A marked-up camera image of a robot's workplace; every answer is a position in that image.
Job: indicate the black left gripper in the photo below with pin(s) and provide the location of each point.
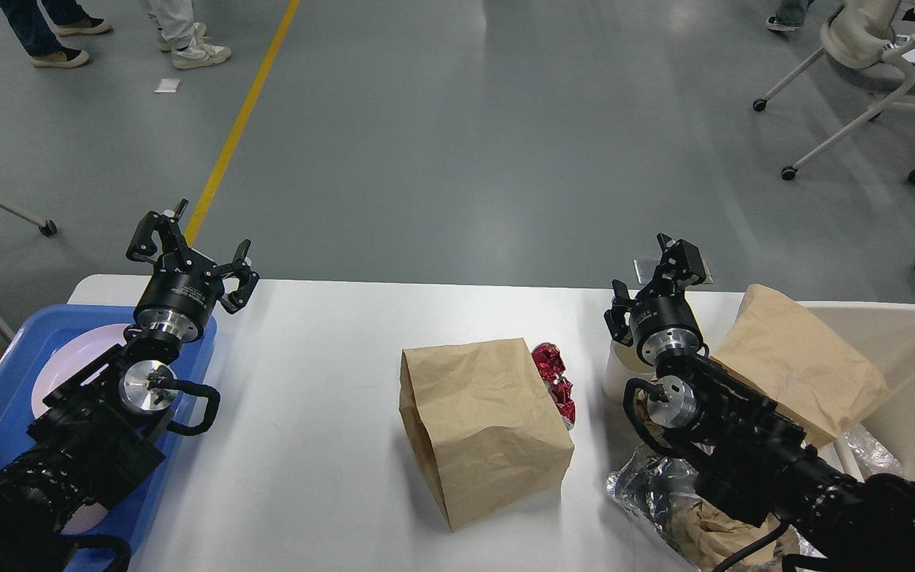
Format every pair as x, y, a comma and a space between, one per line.
176, 300

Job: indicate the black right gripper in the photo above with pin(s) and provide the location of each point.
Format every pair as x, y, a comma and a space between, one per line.
664, 324

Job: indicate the pink plate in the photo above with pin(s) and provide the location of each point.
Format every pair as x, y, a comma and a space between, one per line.
70, 359

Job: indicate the pink mug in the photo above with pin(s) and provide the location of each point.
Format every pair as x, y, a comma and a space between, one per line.
85, 518

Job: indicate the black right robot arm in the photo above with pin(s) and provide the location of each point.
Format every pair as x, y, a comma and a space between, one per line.
751, 460

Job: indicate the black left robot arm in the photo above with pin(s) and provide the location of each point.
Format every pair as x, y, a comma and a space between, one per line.
96, 442

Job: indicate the white paper cup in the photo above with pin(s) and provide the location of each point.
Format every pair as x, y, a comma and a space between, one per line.
623, 364

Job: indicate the red foil wrapper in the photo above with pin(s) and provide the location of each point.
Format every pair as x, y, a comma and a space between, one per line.
551, 369

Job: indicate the brown paper bag in bin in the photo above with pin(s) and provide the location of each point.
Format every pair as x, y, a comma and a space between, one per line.
786, 353

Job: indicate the paper scrap on floor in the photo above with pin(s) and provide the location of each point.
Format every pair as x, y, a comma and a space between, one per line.
168, 85

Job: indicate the brown paper bag on table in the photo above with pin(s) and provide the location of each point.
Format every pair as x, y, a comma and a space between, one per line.
483, 428

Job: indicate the standing person white sneakers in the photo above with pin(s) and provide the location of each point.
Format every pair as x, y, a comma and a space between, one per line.
182, 37

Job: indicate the blue plastic tray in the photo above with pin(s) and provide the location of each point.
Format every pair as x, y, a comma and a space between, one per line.
40, 337

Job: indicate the crumpled brown paper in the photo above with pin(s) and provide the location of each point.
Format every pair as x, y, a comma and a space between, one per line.
706, 537

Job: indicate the white office chair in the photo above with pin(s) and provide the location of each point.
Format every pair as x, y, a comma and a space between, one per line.
860, 44

